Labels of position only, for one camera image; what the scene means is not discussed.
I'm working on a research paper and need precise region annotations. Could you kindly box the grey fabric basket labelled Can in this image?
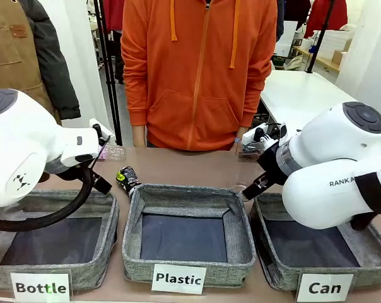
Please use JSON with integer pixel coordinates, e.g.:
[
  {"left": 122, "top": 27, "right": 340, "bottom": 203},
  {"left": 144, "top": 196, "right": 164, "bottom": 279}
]
[{"left": 249, "top": 192, "right": 381, "bottom": 291}]

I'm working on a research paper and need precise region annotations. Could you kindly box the person's right hand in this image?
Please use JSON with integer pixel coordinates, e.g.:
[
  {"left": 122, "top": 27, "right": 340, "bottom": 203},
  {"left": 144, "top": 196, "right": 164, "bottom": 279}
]
[{"left": 132, "top": 124, "right": 147, "bottom": 148}]

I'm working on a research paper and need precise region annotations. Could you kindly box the small cardboard box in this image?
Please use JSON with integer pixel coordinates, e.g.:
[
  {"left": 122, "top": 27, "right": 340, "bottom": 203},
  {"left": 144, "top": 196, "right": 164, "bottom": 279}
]
[{"left": 331, "top": 50, "right": 348, "bottom": 66}]

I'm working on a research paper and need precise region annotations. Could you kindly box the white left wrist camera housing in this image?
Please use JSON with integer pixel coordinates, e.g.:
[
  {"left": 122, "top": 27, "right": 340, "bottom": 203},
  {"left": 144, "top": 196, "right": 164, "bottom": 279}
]
[{"left": 60, "top": 125, "right": 103, "bottom": 167}]

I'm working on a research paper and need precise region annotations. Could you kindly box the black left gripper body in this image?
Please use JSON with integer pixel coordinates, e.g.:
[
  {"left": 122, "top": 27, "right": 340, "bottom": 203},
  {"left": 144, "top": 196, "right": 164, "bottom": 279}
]
[{"left": 47, "top": 163, "right": 96, "bottom": 182}]

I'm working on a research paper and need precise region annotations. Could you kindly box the white square box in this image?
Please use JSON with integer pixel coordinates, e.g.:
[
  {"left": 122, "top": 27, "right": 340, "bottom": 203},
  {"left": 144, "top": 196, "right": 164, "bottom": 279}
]
[{"left": 274, "top": 20, "right": 298, "bottom": 58}]

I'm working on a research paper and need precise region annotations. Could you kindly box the white Plastic label card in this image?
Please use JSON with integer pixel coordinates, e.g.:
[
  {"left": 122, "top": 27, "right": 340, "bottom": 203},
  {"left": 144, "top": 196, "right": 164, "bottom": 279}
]
[{"left": 151, "top": 263, "right": 208, "bottom": 295}]

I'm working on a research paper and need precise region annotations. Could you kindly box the white Can label card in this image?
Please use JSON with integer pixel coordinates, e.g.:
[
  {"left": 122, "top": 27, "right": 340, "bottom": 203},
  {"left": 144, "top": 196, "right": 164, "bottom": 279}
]
[{"left": 296, "top": 273, "right": 355, "bottom": 303}]

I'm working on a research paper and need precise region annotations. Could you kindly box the white table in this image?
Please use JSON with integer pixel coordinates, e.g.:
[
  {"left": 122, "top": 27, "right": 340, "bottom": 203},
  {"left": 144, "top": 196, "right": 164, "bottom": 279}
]
[{"left": 259, "top": 69, "right": 368, "bottom": 133}]

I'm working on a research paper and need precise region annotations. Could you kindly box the black tripod stand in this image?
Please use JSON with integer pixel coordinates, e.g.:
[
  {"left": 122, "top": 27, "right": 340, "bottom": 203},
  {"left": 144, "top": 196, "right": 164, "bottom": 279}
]
[{"left": 94, "top": 0, "right": 124, "bottom": 146}]

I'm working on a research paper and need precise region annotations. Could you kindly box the grey fabric basket labelled Plastic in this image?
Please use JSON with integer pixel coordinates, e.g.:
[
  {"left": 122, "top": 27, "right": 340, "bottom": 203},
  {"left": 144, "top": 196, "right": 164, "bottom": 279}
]
[{"left": 121, "top": 183, "right": 257, "bottom": 288}]

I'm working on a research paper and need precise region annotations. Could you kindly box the black pole stand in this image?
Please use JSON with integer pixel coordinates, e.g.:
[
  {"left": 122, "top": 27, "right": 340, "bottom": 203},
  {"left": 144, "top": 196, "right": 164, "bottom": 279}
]
[{"left": 306, "top": 0, "right": 336, "bottom": 74}]

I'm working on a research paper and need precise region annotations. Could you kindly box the grey fabric basket labelled Bottle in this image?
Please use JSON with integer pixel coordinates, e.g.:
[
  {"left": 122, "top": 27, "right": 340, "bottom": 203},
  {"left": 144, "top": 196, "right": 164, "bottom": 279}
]
[{"left": 0, "top": 189, "right": 120, "bottom": 291}]

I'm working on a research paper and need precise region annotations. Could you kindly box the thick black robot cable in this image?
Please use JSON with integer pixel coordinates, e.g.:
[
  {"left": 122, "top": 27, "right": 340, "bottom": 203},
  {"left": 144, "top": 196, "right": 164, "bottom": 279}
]
[{"left": 0, "top": 163, "right": 95, "bottom": 233}]

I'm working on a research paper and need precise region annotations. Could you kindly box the white Bottle label card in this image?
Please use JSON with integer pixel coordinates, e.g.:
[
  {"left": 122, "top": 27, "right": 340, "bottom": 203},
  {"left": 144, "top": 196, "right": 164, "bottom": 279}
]
[{"left": 9, "top": 271, "right": 72, "bottom": 303}]

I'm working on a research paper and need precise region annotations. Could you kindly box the stack of white boxes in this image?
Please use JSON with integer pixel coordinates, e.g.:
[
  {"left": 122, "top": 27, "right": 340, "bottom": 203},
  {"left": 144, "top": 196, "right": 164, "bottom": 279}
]
[{"left": 313, "top": 30, "right": 353, "bottom": 61}]

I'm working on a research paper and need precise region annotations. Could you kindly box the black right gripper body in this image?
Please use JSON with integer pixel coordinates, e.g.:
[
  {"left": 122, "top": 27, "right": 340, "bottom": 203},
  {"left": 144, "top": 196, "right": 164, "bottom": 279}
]
[{"left": 255, "top": 138, "right": 288, "bottom": 187}]

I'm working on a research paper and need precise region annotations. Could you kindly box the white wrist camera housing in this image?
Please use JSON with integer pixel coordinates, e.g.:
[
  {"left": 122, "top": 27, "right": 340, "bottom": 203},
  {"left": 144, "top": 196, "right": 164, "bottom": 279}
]
[
  {"left": 60, "top": 125, "right": 103, "bottom": 167},
  {"left": 242, "top": 123, "right": 288, "bottom": 146}
]

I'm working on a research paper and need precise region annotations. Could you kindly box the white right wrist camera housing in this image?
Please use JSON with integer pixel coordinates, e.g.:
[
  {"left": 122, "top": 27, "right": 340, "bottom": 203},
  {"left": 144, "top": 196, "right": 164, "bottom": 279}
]
[{"left": 242, "top": 123, "right": 288, "bottom": 146}]

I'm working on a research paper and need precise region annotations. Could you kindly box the person in orange hoodie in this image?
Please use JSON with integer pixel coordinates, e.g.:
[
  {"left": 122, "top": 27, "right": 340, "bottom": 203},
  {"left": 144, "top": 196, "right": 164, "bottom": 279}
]
[{"left": 120, "top": 0, "right": 278, "bottom": 152}]

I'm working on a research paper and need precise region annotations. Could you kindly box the red jacket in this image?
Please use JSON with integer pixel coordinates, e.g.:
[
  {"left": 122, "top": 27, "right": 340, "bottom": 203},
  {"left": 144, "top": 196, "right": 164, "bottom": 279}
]
[{"left": 303, "top": 0, "right": 348, "bottom": 39}]

